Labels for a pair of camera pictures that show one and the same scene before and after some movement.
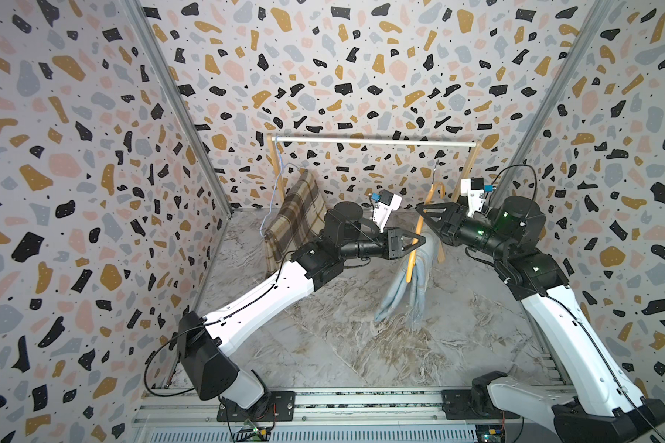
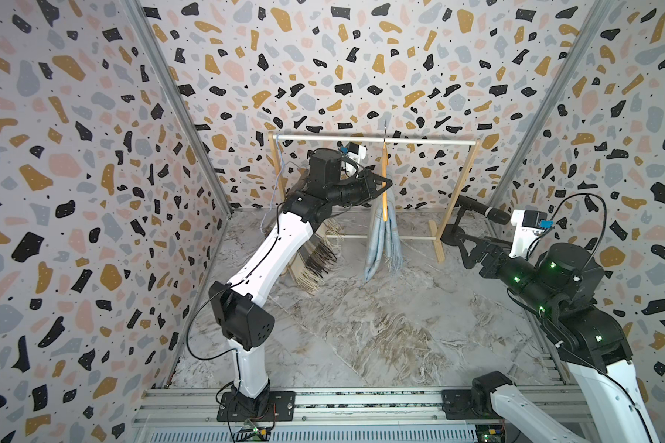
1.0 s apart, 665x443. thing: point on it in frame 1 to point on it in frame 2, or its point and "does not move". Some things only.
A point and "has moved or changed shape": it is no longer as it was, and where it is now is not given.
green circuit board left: (254, 435) does not move
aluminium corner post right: (553, 99) does not move
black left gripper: (392, 243) to (368, 181)
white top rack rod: (371, 141) does not move
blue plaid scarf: (412, 294) has moved or changed shape
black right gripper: (449, 232) to (490, 250)
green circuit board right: (489, 433) does not move
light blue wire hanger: (280, 173) does not move
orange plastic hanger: (421, 226) to (385, 159)
